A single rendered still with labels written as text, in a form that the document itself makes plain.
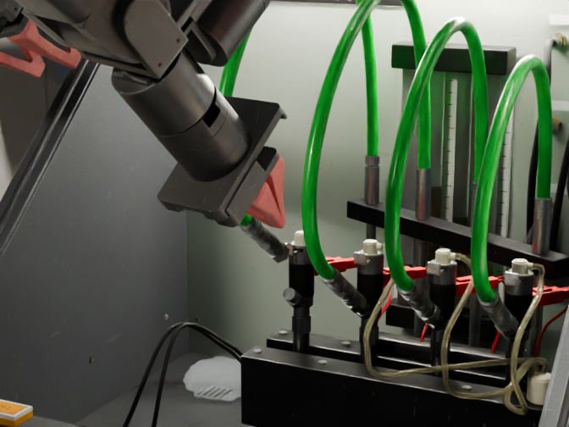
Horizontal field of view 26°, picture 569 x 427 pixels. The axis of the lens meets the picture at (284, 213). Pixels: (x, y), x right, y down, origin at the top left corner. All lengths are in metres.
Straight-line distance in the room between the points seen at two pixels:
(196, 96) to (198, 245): 0.87
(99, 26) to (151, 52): 0.04
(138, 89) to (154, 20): 0.06
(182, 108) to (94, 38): 0.10
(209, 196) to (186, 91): 0.09
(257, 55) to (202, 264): 0.31
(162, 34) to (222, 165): 0.13
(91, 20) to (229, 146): 0.16
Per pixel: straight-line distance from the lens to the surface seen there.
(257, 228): 1.21
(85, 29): 0.79
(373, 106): 1.47
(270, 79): 1.63
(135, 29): 0.81
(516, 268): 1.24
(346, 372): 1.30
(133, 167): 1.60
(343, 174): 1.60
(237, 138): 0.91
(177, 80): 0.86
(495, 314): 1.17
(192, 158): 0.90
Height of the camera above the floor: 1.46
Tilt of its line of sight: 14 degrees down
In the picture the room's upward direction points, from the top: straight up
